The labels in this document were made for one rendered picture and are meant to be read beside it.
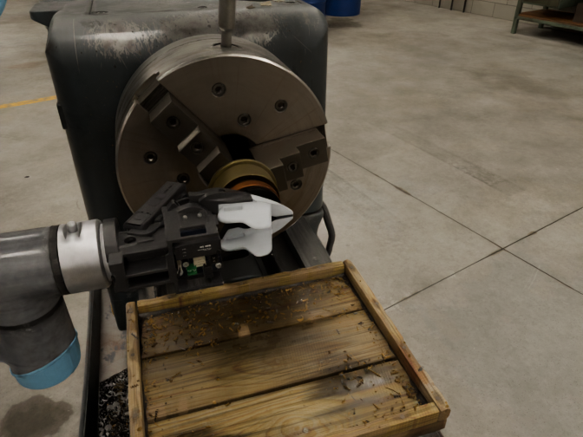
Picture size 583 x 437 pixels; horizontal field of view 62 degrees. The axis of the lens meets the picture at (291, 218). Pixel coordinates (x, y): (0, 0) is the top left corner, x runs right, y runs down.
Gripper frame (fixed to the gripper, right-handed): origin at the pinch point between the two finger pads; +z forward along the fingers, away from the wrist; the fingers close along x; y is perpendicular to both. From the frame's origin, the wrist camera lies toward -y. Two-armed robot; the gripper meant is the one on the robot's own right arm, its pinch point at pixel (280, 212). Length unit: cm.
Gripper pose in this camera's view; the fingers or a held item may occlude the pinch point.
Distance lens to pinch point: 59.2
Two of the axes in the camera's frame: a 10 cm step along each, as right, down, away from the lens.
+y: 2.9, 5.2, -8.0
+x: 0.0, -8.4, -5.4
